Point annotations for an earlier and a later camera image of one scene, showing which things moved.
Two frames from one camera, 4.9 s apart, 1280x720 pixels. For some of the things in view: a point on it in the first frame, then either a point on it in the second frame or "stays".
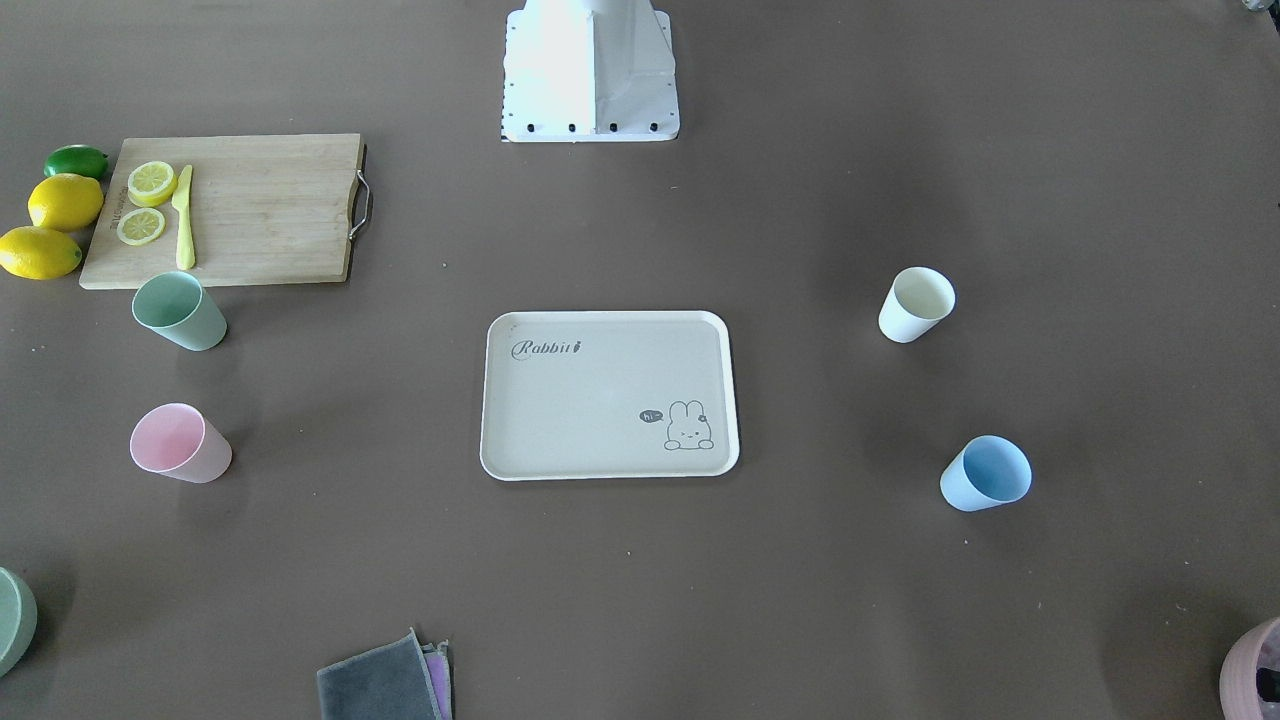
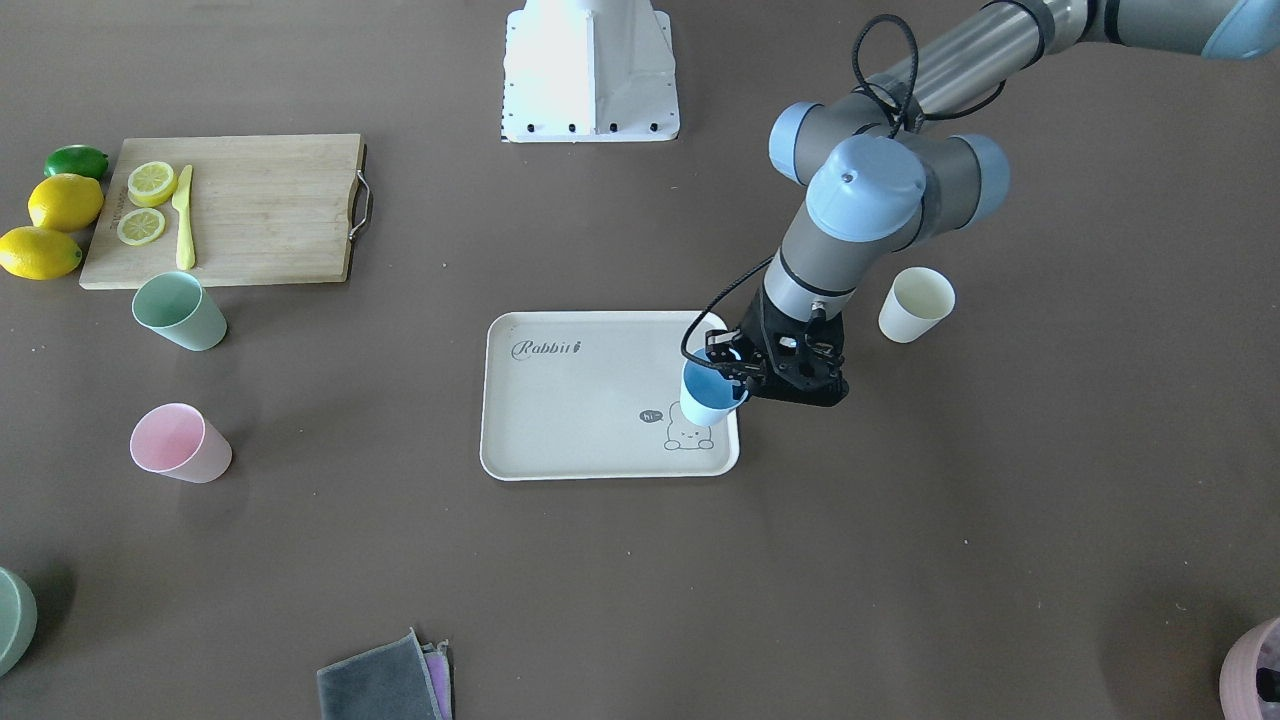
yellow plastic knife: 181,201 stays
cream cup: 919,298 stays
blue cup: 989,471 to 707,396
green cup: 175,305 stays
